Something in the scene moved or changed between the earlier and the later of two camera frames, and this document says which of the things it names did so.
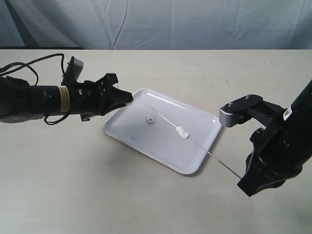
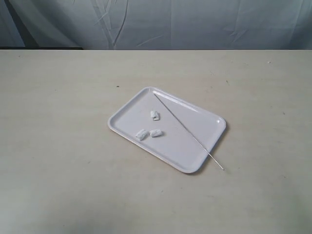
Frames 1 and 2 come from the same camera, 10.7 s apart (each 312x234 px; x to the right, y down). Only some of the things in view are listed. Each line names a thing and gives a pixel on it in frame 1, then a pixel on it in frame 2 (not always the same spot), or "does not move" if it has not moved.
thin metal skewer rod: (192, 139) → (191, 134)
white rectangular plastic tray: (179, 136) does not move
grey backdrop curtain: (266, 25) does not move
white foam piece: (182, 132) → (156, 132)
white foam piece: (150, 119) → (155, 115)
